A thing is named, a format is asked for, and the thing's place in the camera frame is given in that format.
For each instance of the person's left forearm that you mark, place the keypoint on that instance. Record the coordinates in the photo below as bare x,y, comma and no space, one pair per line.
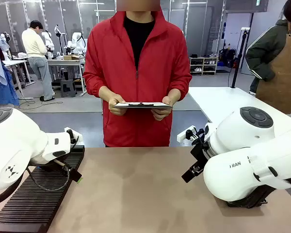
182,82

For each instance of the person in brown apron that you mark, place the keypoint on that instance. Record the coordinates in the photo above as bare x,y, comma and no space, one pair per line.
279,72

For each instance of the dark wall monitor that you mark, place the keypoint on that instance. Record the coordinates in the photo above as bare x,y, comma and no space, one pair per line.
247,5

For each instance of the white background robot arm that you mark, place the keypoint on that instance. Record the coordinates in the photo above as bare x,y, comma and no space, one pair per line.
75,42
48,40

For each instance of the white work table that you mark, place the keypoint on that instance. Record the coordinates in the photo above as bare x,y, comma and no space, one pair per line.
220,102

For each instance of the grey step stool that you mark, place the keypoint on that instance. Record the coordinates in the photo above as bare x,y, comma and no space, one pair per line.
68,87

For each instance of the person's right hand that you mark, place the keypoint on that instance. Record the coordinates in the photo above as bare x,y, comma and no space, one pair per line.
116,109

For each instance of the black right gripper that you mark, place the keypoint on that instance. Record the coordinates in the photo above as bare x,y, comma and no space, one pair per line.
200,155

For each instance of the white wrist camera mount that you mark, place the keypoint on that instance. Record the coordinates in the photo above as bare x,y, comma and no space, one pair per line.
185,134
74,134

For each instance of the person in red jacket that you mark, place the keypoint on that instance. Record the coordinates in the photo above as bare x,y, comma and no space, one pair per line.
135,126

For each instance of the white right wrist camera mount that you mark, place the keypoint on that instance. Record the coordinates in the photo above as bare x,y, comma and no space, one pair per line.
185,134

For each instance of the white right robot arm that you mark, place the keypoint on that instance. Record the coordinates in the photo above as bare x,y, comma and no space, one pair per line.
232,170

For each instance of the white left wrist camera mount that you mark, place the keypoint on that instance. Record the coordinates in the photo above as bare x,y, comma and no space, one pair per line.
74,134

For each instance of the man in cream sweater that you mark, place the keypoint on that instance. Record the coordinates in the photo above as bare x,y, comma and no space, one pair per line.
34,46

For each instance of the grey clipboard with paper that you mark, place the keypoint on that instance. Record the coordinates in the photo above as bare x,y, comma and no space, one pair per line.
140,104

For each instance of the flat cardboard box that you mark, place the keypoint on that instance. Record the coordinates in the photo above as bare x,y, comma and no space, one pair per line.
71,57

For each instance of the blue hanging garment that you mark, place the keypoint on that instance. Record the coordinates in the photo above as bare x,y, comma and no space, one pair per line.
2,85

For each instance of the black ribbed PCB rack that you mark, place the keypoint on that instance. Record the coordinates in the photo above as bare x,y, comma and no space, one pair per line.
38,206

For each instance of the black pole stand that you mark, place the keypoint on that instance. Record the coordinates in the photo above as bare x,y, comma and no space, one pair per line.
240,55

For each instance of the person's right forearm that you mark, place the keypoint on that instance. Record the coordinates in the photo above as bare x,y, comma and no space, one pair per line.
94,82

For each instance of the person's left hand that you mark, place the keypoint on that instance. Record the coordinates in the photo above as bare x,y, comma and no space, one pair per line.
163,114

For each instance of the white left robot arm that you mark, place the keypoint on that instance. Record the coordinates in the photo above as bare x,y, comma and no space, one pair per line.
14,145

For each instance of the black bags pile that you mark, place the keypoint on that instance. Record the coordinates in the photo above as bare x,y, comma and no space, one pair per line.
228,58

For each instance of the white lab bench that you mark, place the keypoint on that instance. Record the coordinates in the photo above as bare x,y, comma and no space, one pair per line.
63,63

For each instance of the white standing desk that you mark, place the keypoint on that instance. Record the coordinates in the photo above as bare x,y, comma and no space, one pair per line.
14,63

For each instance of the white shoe shelf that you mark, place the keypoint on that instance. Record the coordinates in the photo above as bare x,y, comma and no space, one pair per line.
203,64

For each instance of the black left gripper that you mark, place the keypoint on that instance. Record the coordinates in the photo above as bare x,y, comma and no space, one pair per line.
48,168

